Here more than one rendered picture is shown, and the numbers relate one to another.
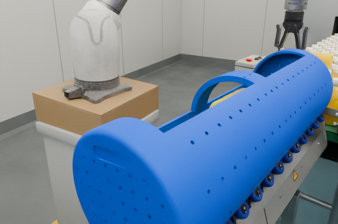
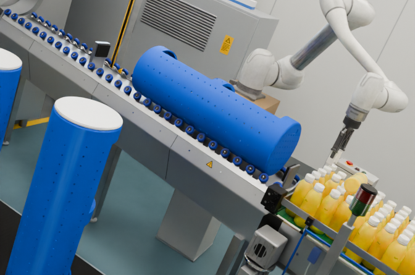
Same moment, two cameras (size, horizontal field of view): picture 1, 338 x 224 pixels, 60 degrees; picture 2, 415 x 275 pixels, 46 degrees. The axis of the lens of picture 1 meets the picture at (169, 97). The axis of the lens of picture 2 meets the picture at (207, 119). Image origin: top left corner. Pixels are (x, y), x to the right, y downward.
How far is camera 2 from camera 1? 2.53 m
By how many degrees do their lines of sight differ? 73
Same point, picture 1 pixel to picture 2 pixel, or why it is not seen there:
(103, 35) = (251, 60)
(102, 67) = (243, 75)
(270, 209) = (179, 143)
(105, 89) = (239, 88)
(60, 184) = not seen: hidden behind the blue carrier
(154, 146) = (155, 49)
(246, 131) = (176, 73)
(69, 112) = not seen: hidden behind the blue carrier
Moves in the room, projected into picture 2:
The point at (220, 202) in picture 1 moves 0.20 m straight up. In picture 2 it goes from (148, 73) to (160, 36)
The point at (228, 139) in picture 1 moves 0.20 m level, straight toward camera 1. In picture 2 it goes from (168, 67) to (131, 51)
